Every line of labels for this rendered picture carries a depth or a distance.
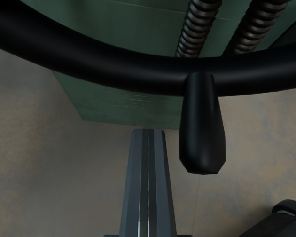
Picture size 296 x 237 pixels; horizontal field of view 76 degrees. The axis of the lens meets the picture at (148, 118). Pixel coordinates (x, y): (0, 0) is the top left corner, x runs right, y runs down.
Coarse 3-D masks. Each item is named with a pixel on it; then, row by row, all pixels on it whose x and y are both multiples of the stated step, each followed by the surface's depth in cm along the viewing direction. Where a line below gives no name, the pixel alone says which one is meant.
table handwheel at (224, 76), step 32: (0, 0) 8; (0, 32) 9; (32, 32) 10; (64, 32) 11; (64, 64) 11; (96, 64) 12; (128, 64) 12; (160, 64) 13; (192, 64) 13; (224, 64) 12; (256, 64) 12; (288, 64) 11; (224, 96) 13
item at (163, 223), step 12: (156, 132) 10; (156, 144) 9; (156, 156) 8; (156, 168) 8; (168, 168) 8; (156, 180) 7; (168, 180) 8; (156, 192) 7; (168, 192) 7; (156, 204) 7; (168, 204) 7; (156, 216) 6; (168, 216) 6; (156, 228) 6; (168, 228) 6
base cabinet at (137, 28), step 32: (32, 0) 28; (64, 0) 28; (96, 0) 28; (128, 0) 28; (160, 0) 27; (224, 0) 26; (96, 32) 33; (128, 32) 33; (160, 32) 32; (224, 32) 31; (96, 96) 58; (128, 96) 56; (160, 96) 55
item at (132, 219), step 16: (144, 144) 9; (128, 160) 8; (144, 160) 8; (128, 176) 8; (144, 176) 8; (128, 192) 7; (144, 192) 7; (128, 208) 6; (144, 208) 6; (128, 224) 6; (144, 224) 6
